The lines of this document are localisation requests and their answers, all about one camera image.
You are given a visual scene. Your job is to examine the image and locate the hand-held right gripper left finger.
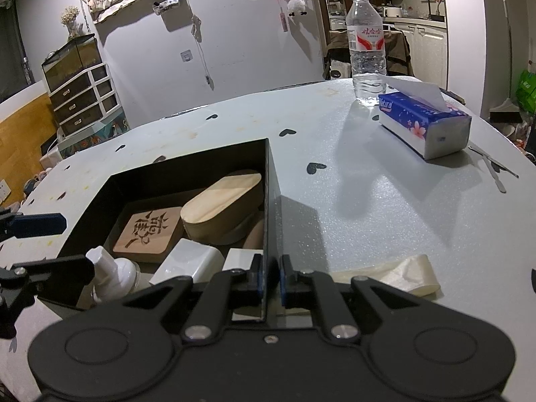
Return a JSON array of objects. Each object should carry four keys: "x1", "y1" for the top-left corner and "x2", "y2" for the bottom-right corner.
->
[{"x1": 119, "y1": 255, "x2": 267, "y2": 342}]

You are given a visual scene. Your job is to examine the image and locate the blue tissue pack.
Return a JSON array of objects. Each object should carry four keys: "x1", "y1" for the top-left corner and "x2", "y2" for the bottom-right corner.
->
[{"x1": 378, "y1": 76, "x2": 472, "y2": 160}]

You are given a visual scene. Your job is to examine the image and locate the carved square wooden block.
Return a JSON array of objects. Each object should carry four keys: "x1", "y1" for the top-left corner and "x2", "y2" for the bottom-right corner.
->
[{"x1": 112, "y1": 206, "x2": 185, "y2": 264}]

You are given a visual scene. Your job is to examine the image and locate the patterned storage box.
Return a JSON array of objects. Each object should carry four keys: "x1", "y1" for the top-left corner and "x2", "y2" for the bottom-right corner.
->
[{"x1": 56, "y1": 113, "x2": 130, "y2": 160}]

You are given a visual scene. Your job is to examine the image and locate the white square box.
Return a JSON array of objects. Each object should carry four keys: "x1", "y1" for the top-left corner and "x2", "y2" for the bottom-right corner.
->
[{"x1": 148, "y1": 238, "x2": 224, "y2": 286}]

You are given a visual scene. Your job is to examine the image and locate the hanging white cable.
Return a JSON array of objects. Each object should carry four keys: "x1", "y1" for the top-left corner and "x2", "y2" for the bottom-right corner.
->
[{"x1": 190, "y1": 14, "x2": 215, "y2": 90}]

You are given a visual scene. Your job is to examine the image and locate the black storage box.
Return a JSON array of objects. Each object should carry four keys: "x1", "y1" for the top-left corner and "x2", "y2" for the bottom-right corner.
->
[{"x1": 38, "y1": 137, "x2": 281, "y2": 323}]

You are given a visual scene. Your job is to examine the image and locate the glass tank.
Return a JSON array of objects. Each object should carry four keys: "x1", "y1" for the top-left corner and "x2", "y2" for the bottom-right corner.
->
[{"x1": 41, "y1": 33, "x2": 104, "y2": 93}]

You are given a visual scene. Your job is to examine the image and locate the beige plastic bag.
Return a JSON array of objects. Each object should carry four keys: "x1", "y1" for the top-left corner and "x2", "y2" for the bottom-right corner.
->
[{"x1": 330, "y1": 255, "x2": 441, "y2": 299}]

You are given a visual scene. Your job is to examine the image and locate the white kitchen cabinet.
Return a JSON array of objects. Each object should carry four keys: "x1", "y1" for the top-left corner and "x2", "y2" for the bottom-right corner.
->
[{"x1": 389, "y1": 17, "x2": 449, "y2": 88}]

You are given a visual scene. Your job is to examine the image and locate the chair with dark cloth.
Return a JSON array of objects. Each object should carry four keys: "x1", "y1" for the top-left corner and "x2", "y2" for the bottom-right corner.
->
[{"x1": 323, "y1": 25, "x2": 415, "y2": 81}]

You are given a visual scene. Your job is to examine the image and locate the green bag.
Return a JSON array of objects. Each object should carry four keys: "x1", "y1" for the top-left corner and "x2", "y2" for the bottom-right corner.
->
[{"x1": 515, "y1": 69, "x2": 536, "y2": 114}]

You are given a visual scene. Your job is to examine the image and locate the white drawer cabinet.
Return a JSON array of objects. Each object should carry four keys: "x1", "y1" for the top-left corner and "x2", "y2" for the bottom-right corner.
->
[{"x1": 49, "y1": 62, "x2": 123, "y2": 135}]

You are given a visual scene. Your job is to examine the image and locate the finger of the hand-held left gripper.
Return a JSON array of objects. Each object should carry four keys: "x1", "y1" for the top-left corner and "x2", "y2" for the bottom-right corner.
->
[
  {"x1": 0, "y1": 207, "x2": 68, "y2": 241},
  {"x1": 0, "y1": 255, "x2": 96, "y2": 341}
]

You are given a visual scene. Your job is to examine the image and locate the metal tweezers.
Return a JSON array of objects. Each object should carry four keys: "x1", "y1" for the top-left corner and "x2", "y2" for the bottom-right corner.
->
[
  {"x1": 468, "y1": 146, "x2": 520, "y2": 179},
  {"x1": 481, "y1": 153, "x2": 507, "y2": 194}
]

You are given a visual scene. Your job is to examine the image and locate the oval wooden box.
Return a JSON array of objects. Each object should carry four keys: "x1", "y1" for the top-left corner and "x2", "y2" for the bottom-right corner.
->
[{"x1": 181, "y1": 170, "x2": 265, "y2": 246}]

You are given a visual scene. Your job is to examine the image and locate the white spray bottle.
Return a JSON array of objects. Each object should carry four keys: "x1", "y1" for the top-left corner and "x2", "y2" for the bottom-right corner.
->
[{"x1": 86, "y1": 246, "x2": 141, "y2": 304}]

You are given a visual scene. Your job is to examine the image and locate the small white box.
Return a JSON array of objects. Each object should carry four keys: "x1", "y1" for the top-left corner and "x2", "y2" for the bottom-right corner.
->
[{"x1": 222, "y1": 248, "x2": 264, "y2": 273}]

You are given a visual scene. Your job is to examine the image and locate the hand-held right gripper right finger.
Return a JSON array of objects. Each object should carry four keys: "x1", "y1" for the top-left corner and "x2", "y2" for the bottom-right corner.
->
[{"x1": 279, "y1": 255, "x2": 420, "y2": 342}]

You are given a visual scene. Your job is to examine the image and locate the clear plastic water bottle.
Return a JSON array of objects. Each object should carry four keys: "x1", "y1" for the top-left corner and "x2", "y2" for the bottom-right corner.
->
[{"x1": 345, "y1": 0, "x2": 388, "y2": 106}]

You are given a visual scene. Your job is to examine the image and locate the dried flower bunch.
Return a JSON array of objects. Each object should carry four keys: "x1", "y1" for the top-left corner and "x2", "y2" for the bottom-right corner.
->
[{"x1": 61, "y1": 6, "x2": 86, "y2": 39}]

